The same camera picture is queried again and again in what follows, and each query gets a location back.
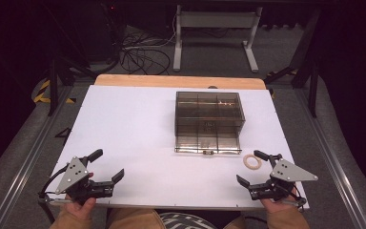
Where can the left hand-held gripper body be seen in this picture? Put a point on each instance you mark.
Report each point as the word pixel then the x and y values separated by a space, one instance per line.
pixel 74 173

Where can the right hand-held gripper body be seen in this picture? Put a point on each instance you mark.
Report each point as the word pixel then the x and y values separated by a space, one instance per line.
pixel 287 171

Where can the transparent grey drawer box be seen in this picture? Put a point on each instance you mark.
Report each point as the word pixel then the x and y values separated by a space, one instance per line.
pixel 208 124

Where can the person's right hand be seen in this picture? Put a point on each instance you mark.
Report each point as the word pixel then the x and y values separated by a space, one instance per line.
pixel 279 206

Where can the person's left hand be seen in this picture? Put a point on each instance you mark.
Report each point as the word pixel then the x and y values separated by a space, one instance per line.
pixel 79 210

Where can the black clamp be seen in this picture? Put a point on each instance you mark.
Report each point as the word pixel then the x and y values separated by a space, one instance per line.
pixel 64 133

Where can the white board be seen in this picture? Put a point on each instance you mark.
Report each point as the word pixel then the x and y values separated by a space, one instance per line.
pixel 139 143

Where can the black and white striped cloth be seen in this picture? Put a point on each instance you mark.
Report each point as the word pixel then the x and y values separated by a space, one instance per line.
pixel 184 221

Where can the black metal stand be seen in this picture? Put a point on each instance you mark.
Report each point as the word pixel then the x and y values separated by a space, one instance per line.
pixel 53 86
pixel 313 79

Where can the yellow and black hazard tape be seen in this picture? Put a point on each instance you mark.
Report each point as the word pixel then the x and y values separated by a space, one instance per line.
pixel 41 92

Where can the white metal stand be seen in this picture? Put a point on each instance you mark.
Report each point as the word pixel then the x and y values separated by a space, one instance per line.
pixel 214 19

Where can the aluminium rail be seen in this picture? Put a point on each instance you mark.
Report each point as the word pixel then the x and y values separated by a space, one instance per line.
pixel 28 159
pixel 333 165

